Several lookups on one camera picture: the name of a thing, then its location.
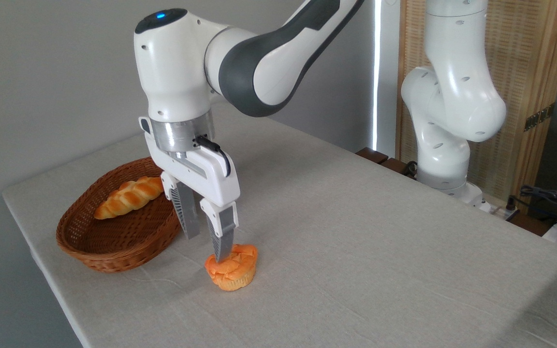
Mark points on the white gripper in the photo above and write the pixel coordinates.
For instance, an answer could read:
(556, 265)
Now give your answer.
(211, 181)

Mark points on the round orange bread bun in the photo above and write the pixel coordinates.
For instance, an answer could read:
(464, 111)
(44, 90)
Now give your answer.
(235, 273)

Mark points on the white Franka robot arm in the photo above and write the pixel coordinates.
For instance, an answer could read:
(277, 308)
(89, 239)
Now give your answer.
(452, 96)

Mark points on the long braided bread loaf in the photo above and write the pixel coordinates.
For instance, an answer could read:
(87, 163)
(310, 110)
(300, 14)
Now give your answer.
(128, 197)

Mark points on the brown woven wicker basket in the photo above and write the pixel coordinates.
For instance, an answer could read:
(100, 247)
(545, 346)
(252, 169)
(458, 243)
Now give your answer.
(114, 241)

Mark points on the beige linen tablecloth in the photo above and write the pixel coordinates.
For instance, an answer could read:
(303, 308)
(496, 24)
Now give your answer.
(356, 251)

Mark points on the dark brown wooden block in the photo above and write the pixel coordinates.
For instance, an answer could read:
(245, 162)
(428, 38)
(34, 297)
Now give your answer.
(375, 155)

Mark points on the dark metal screen hinge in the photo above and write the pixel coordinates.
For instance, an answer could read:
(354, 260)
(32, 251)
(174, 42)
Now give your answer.
(539, 117)

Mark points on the bamboo folding screen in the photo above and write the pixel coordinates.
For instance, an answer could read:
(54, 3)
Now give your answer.
(530, 58)

